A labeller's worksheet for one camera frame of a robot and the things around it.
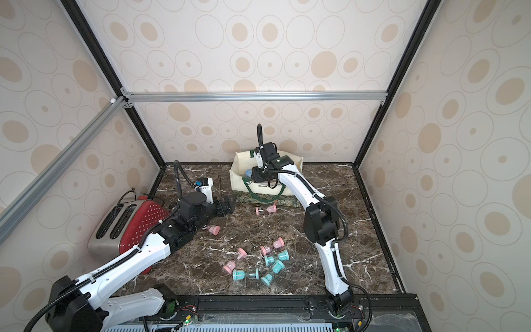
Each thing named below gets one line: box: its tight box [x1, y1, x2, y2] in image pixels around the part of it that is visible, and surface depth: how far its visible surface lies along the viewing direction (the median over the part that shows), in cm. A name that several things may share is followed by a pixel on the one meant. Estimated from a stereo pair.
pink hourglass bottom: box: [222, 260, 236, 274], surface depth 82 cm
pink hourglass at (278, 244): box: [259, 236, 285, 256], surface depth 89 cm
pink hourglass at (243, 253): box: [237, 247, 247, 260], surface depth 87 cm
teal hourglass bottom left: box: [232, 267, 260, 282], surface depth 81 cm
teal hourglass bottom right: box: [259, 259, 285, 288], surface depth 82 cm
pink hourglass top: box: [255, 204, 278, 216], surface depth 99 cm
